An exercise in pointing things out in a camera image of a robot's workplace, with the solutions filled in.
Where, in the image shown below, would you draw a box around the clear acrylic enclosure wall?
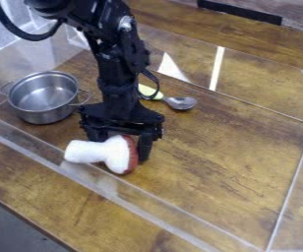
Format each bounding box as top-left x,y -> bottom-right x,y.
0,0 -> 303,252

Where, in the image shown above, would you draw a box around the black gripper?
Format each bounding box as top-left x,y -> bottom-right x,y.
77,83 -> 166,163

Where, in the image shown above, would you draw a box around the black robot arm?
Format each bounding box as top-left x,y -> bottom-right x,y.
24,0 -> 165,161

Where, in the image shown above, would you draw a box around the silver metal pot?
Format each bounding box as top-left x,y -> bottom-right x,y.
0,71 -> 91,125

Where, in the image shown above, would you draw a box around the red and white plush mushroom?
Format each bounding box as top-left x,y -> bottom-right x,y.
63,135 -> 138,174

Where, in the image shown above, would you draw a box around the black cable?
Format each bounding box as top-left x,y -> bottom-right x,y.
0,0 -> 162,101

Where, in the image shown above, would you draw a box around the black bar in background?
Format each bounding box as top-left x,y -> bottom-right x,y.
196,0 -> 283,26

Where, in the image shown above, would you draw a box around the spoon with green handle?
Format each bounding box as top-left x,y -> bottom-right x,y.
138,84 -> 197,110

